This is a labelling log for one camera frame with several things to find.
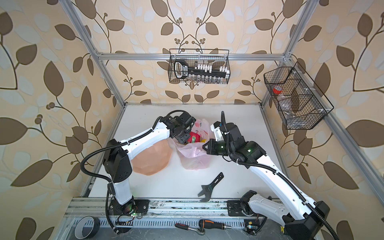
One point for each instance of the black wire basket centre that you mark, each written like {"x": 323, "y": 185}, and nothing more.
{"x": 216, "y": 57}

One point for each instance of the black wire basket right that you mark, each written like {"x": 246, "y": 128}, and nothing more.
{"x": 302, "y": 104}

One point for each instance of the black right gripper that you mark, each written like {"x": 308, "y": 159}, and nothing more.
{"x": 212, "y": 149}

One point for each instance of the orange black screwdriver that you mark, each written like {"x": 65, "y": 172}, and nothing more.
{"x": 208, "y": 224}

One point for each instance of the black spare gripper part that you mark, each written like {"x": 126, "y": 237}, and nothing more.
{"x": 208, "y": 189}

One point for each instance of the red capped plastic bottle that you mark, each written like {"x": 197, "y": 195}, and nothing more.
{"x": 277, "y": 90}

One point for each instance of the black ratchet wrench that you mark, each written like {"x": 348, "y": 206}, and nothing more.
{"x": 198, "y": 230}

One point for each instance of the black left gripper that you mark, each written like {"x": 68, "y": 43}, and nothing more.
{"x": 184, "y": 139}

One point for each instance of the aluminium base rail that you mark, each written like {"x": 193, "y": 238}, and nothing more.
{"x": 158, "y": 223}

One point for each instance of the red dragon fruit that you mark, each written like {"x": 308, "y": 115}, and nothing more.
{"x": 194, "y": 138}

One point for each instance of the black wire basket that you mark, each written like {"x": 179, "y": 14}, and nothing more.
{"x": 302, "y": 104}
{"x": 216, "y": 57}

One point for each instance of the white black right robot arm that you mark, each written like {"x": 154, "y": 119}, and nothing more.
{"x": 300, "y": 215}

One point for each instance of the pink plastic bag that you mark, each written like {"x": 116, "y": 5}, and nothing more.
{"x": 192, "y": 156}

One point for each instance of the black socket set holder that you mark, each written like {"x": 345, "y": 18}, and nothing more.
{"x": 200, "y": 72}

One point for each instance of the black tape roll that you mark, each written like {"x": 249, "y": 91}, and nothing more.
{"x": 87, "y": 228}

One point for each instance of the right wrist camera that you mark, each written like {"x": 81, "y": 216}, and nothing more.
{"x": 215, "y": 128}

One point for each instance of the peach fruit plate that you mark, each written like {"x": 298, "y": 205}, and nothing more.
{"x": 152, "y": 160}

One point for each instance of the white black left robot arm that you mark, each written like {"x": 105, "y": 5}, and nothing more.
{"x": 118, "y": 166}

